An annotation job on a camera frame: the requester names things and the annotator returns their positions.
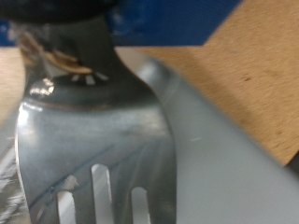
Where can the slotted spatula with blue block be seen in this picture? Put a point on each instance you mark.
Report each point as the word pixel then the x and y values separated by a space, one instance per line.
pixel 93 130

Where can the silver toaster oven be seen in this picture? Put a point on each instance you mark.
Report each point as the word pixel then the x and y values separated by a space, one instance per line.
pixel 233 193

